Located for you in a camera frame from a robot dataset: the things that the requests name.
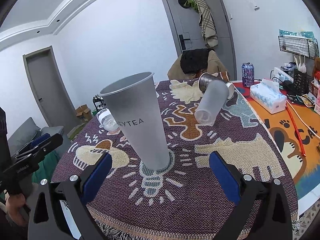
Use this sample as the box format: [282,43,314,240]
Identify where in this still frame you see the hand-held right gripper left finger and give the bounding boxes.
[27,152,112,240]

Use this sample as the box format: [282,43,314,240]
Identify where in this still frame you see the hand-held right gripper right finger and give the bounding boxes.
[209,151,293,240]

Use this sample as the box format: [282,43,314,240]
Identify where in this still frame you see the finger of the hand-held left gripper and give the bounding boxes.
[24,133,50,151]
[13,133,63,161]

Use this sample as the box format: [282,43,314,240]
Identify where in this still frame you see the frosted translucent cup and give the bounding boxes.
[194,81,230,125]

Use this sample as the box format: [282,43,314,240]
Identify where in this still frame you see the tall grey cup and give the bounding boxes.
[99,72,170,172]

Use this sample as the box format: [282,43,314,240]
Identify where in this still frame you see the white paper cup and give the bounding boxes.
[225,81,235,100]

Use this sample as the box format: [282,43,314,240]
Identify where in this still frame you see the metal cup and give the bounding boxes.
[198,72,225,93]

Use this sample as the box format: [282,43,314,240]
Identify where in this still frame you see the person's left hand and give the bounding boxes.
[5,194,27,227]

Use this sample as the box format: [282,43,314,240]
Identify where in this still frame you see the grey sofa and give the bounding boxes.
[7,117,64,155]

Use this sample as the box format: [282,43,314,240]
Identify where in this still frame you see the green cloth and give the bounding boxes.
[31,150,62,183]

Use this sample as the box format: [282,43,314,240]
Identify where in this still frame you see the cardboard box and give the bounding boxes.
[76,104,92,123]

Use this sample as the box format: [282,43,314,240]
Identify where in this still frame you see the printed woven blanket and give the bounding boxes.
[51,79,299,234]

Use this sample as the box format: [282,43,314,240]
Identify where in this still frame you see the plain grey door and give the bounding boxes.
[23,45,80,135]

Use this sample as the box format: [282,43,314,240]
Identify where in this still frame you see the clear plastic water bottle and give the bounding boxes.
[97,108,122,132]

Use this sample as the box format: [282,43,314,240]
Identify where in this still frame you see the small black rack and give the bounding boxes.
[93,95,107,112]

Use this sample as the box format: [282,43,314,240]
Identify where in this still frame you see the orange cat mat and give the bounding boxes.
[234,80,320,215]

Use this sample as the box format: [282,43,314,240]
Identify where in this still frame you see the tissue pack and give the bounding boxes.
[250,79,287,114]

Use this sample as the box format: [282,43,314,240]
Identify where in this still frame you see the purple drink can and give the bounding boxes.
[241,62,255,88]

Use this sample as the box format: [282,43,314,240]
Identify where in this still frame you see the brown coat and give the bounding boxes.
[167,50,229,82]

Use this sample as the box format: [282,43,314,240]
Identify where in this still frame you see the snack packet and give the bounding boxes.
[296,94,317,108]

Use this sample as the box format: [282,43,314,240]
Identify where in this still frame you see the white power strip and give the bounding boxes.
[273,67,295,83]

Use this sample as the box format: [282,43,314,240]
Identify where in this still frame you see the black garment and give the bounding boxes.
[180,48,210,74]

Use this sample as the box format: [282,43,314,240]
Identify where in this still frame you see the black mesh organizer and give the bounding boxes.
[293,68,316,96]

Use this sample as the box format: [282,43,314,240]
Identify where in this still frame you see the white plastic cutlery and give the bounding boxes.
[294,55,307,73]

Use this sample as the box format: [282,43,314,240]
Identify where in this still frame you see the plaid scarf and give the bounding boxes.
[192,0,218,48]

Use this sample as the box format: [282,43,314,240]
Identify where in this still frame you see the teal packet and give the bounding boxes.
[279,29,314,40]

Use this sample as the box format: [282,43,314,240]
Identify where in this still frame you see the grey door with lock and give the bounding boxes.
[157,0,237,80]

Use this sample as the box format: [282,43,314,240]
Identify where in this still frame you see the white cable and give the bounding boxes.
[287,97,320,140]

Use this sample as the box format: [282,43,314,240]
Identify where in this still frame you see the black wire wall basket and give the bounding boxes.
[278,35,319,60]

